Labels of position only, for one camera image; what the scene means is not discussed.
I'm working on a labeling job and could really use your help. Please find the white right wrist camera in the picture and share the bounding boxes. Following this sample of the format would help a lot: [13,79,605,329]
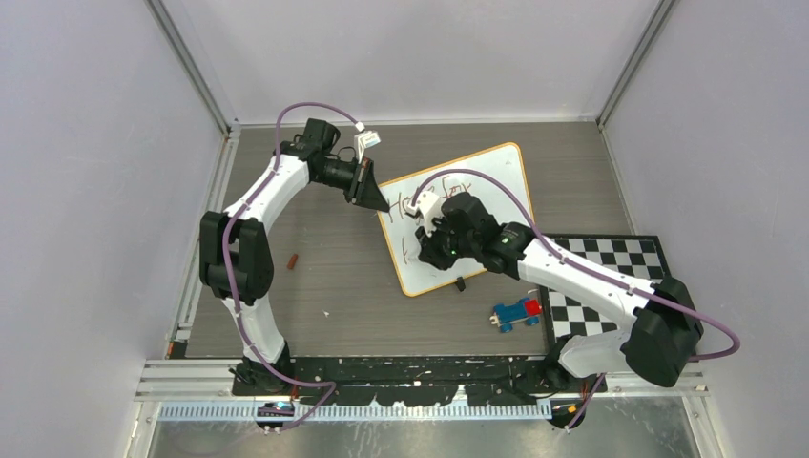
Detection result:
[404,191,443,237]

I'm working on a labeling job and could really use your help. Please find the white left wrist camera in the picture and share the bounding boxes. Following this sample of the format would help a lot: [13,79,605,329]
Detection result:
[353,122,381,162]

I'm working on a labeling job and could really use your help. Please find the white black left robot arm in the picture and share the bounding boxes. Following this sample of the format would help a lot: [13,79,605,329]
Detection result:
[198,118,389,395]

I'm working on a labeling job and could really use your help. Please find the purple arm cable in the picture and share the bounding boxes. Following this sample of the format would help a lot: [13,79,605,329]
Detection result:
[220,100,364,431]
[409,168,741,431]

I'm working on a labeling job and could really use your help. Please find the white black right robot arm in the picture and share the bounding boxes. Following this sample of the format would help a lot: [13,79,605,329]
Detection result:
[404,192,704,392]

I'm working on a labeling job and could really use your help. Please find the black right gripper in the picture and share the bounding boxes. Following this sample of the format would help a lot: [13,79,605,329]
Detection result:
[415,213,479,271]

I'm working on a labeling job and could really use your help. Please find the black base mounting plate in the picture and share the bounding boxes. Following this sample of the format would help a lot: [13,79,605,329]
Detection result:
[229,356,596,407]

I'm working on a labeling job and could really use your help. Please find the aluminium front frame rail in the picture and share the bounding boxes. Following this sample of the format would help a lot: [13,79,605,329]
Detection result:
[134,360,711,424]

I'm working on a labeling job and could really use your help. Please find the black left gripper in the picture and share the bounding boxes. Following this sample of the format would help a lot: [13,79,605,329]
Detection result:
[314,156,389,212]

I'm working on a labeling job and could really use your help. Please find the yellow framed whiteboard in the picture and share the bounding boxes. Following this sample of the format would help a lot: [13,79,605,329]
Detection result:
[378,142,533,297]

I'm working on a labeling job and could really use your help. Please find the blue red toy car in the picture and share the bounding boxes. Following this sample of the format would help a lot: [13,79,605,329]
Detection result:
[489,297,543,333]

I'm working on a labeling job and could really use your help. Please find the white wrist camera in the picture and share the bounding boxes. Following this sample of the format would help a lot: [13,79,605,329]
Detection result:
[353,122,381,162]
[404,191,443,237]

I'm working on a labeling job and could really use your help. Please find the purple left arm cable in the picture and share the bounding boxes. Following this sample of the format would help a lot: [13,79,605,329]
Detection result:
[220,100,364,431]

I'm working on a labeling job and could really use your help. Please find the black white checkerboard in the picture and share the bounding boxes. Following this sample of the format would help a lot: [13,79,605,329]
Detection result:
[516,237,704,365]

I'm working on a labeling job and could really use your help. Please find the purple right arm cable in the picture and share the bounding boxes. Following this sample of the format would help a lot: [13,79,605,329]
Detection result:
[409,168,741,431]

